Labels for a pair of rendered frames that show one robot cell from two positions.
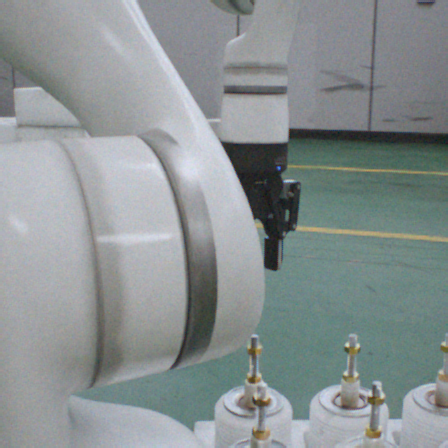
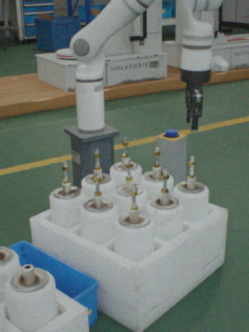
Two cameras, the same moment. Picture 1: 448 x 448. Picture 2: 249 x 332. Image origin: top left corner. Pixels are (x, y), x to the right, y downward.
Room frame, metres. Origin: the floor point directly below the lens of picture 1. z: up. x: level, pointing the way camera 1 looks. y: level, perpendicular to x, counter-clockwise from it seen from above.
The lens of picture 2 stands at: (1.35, -0.99, 0.78)
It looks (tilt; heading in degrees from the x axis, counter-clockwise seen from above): 22 degrees down; 133
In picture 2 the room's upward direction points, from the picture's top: 1 degrees counter-clockwise
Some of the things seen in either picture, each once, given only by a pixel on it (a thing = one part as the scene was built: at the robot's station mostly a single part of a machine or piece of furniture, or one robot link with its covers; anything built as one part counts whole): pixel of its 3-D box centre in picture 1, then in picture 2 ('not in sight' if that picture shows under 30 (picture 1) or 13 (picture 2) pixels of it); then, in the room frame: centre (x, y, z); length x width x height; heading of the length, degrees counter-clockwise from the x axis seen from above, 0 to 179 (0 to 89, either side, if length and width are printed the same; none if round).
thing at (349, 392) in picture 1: (349, 392); (164, 198); (0.70, -0.15, 0.26); 0.02 x 0.02 x 0.03
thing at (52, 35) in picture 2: not in sight; (58, 33); (-3.14, 2.70, 0.19); 0.50 x 0.41 x 0.37; 167
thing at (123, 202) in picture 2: not in sight; (130, 220); (0.59, -0.15, 0.16); 0.10 x 0.10 x 0.18
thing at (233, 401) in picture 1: (253, 402); (190, 187); (0.70, -0.03, 0.25); 0.08 x 0.08 x 0.01
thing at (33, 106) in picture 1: (69, 105); not in sight; (3.33, 0.81, 0.45); 0.39 x 0.39 x 0.18; 73
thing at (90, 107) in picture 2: not in sight; (90, 105); (0.23, 0.05, 0.39); 0.09 x 0.09 x 0.17; 73
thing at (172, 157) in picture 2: not in sight; (170, 181); (0.51, 0.13, 0.16); 0.07 x 0.07 x 0.31; 1
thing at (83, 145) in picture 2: not in sight; (93, 169); (0.23, 0.05, 0.15); 0.15 x 0.15 x 0.30; 73
